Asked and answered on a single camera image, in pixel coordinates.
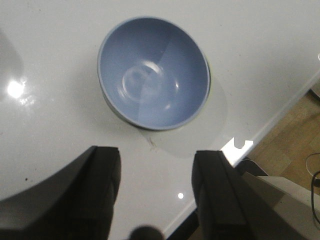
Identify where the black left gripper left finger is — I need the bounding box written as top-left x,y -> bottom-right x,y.
0,146 -> 121,240

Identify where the blue bowl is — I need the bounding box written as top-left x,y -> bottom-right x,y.
97,17 -> 211,131

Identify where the grey base box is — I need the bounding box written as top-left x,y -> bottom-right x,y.
235,159 -> 320,240

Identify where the black cable on floor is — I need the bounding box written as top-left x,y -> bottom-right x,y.
310,170 -> 320,226

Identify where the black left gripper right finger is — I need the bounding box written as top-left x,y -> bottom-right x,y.
191,150 -> 304,240

